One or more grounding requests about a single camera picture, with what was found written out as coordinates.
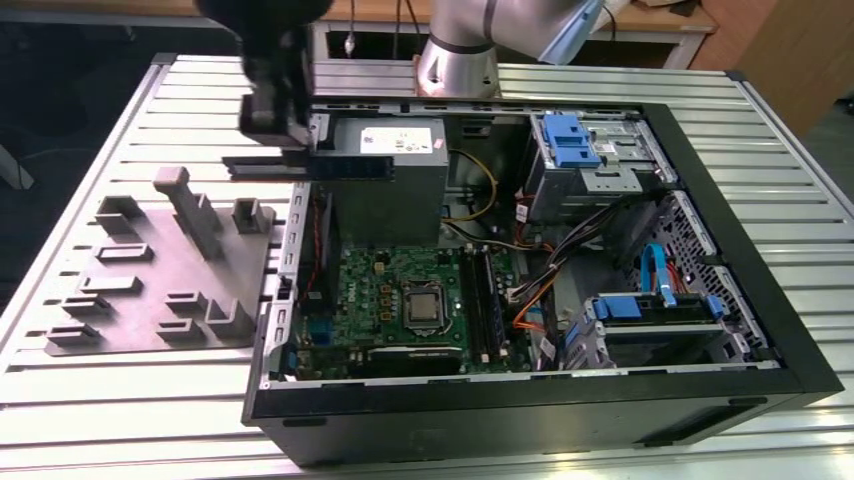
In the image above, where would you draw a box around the grey power supply unit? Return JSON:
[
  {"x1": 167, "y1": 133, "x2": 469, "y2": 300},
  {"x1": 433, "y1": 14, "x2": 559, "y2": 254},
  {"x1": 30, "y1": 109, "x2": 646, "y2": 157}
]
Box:
[{"x1": 318, "y1": 117, "x2": 450, "y2": 249}]

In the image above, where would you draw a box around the grey parts rack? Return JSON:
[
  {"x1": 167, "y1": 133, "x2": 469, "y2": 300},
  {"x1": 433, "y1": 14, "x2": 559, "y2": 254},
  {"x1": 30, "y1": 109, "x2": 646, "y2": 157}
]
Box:
[{"x1": 43, "y1": 167, "x2": 279, "y2": 359}]

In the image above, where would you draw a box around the grey chair leg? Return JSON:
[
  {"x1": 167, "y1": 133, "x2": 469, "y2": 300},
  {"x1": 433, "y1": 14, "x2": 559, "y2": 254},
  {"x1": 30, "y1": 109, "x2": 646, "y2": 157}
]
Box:
[{"x1": 0, "y1": 144, "x2": 35, "y2": 191}]

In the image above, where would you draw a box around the blue drive carrier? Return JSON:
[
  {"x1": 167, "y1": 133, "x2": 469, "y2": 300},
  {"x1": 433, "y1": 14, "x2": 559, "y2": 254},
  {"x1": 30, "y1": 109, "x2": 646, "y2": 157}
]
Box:
[{"x1": 543, "y1": 114, "x2": 606, "y2": 169}]

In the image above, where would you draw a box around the green motherboard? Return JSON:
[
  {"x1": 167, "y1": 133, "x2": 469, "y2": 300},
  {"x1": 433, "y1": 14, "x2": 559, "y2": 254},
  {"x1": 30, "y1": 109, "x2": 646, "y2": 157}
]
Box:
[{"x1": 292, "y1": 244, "x2": 535, "y2": 376}]

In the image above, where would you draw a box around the black CPU socket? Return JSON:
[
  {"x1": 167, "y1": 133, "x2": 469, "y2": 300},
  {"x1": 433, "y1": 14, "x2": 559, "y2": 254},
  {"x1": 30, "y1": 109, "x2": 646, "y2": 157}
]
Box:
[{"x1": 398, "y1": 282, "x2": 453, "y2": 335}]

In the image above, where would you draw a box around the silver CPU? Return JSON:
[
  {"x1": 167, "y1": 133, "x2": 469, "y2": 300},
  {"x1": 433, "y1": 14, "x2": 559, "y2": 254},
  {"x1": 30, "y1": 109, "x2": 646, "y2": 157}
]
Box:
[{"x1": 406, "y1": 293, "x2": 446, "y2": 321}]

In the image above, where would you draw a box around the silver drive cage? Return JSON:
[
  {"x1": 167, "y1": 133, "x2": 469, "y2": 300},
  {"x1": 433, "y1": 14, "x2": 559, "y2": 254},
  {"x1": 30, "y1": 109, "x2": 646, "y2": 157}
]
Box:
[{"x1": 526, "y1": 112, "x2": 675, "y2": 226}]

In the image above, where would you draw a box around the black graphics card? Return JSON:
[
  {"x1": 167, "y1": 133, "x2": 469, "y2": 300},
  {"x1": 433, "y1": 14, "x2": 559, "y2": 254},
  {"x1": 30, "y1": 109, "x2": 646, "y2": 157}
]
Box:
[{"x1": 363, "y1": 344, "x2": 463, "y2": 377}]

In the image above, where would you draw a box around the hard disk in blue carrier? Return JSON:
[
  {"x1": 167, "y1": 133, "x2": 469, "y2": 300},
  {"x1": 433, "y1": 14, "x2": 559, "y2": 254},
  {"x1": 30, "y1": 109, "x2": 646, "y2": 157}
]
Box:
[{"x1": 593, "y1": 293, "x2": 722, "y2": 326}]

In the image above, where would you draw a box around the brown wooden cabinet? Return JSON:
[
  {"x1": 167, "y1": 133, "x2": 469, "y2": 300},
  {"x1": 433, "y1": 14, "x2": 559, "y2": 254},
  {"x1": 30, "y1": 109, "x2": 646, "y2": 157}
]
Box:
[{"x1": 690, "y1": 0, "x2": 854, "y2": 136}]

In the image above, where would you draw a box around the black open PC case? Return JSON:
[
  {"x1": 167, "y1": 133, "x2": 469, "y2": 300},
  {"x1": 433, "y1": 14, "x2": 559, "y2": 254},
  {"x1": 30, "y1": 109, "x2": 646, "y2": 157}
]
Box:
[{"x1": 240, "y1": 94, "x2": 846, "y2": 469}]

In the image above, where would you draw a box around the silver perforated disk bay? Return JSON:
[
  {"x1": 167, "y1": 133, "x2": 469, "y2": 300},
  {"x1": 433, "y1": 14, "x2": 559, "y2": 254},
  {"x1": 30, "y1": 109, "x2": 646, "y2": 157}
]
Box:
[{"x1": 579, "y1": 192, "x2": 776, "y2": 371}]

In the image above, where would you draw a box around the black hanging cable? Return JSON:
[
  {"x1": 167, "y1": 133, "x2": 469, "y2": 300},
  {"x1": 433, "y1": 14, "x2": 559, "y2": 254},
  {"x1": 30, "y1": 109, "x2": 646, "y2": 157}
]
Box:
[{"x1": 343, "y1": 0, "x2": 359, "y2": 54}]

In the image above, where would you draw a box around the black cable bundle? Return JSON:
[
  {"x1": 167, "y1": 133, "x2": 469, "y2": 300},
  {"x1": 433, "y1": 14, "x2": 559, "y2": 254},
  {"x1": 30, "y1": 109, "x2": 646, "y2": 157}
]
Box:
[{"x1": 506, "y1": 207, "x2": 615, "y2": 301}]

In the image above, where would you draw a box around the wooden desk white frame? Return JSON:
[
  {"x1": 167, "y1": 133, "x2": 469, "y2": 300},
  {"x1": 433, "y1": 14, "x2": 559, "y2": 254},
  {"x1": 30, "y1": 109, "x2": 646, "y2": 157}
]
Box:
[{"x1": 0, "y1": 0, "x2": 721, "y2": 69}]

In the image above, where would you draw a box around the orange wire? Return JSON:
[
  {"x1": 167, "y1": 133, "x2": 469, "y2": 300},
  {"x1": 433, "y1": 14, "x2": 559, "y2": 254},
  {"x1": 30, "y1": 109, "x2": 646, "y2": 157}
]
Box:
[{"x1": 511, "y1": 297, "x2": 555, "y2": 331}]

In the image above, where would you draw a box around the blue flat data wire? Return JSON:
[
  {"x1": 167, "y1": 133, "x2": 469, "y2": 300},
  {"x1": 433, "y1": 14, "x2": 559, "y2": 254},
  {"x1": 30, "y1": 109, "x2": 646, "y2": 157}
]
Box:
[{"x1": 639, "y1": 243, "x2": 679, "y2": 307}]

